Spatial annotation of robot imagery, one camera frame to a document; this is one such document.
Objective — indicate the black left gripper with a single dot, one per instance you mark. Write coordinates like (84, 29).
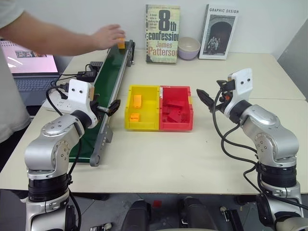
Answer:
(99, 109)

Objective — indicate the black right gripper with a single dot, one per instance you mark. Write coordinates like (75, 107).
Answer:
(227, 96)

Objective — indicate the orange building block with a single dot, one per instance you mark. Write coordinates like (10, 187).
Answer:
(134, 117)
(137, 101)
(121, 44)

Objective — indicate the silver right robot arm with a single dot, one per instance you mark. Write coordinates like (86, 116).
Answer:
(272, 134)

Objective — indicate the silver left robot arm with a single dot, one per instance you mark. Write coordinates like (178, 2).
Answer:
(51, 146)

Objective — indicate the person's bare forearm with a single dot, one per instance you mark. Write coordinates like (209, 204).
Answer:
(57, 41)

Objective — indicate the green conveyor belt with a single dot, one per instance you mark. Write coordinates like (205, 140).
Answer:
(109, 79)

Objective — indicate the person's bare hand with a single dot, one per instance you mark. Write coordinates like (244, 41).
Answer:
(108, 36)

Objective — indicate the red plastic bin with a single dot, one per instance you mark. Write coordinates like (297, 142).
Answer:
(188, 113)

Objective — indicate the yellow plastic bin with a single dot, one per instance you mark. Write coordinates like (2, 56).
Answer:
(149, 113)

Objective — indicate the red building block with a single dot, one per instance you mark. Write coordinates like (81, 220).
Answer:
(175, 117)
(175, 103)

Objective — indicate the black power adapter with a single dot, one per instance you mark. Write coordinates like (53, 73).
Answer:
(87, 75)

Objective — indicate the black studded block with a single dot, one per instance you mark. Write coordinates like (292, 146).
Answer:
(96, 66)

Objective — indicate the lilac and cream bowl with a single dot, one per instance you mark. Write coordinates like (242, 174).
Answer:
(188, 49)

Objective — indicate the white power strip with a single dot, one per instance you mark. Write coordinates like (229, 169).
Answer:
(59, 103)

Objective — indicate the Graphic Design book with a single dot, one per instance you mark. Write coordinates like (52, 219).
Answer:
(217, 33)

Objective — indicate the grey laptop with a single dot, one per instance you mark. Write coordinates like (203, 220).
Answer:
(31, 72)

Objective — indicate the small red block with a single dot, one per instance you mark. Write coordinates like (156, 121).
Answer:
(157, 204)

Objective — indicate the dark rounded shape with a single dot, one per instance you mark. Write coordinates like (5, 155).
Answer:
(136, 216)
(197, 214)

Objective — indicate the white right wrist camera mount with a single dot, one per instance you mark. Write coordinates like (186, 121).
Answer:
(241, 87)

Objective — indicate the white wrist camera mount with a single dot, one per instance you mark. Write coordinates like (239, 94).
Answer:
(241, 87)
(78, 98)

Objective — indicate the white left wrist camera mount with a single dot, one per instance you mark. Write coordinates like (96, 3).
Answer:
(78, 98)

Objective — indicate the black bracket under table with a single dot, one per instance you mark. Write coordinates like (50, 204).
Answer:
(232, 219)

